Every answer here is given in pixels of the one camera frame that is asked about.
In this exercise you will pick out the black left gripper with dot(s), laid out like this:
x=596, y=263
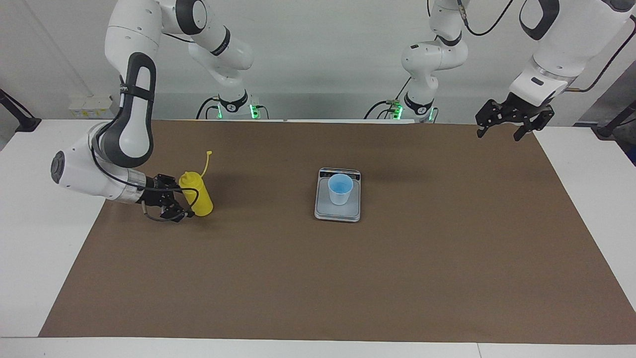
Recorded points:
x=519, y=112

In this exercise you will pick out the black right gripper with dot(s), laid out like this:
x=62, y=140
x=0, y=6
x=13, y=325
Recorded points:
x=158, y=195

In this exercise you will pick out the yellow squeeze bottle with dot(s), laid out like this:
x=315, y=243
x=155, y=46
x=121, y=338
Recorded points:
x=201, y=201

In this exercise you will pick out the light blue plastic cup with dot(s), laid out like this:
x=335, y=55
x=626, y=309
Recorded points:
x=341, y=195

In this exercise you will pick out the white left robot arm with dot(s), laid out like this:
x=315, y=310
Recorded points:
x=561, y=44

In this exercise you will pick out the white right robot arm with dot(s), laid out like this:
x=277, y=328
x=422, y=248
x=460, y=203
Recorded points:
x=134, y=124

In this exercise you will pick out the silver digital kitchen scale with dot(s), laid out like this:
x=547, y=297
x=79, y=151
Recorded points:
x=325, y=211

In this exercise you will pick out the black clamp stand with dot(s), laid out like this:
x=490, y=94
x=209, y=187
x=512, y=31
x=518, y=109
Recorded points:
x=25, y=123
x=608, y=130

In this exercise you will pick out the brown table mat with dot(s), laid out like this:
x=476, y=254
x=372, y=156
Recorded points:
x=298, y=278

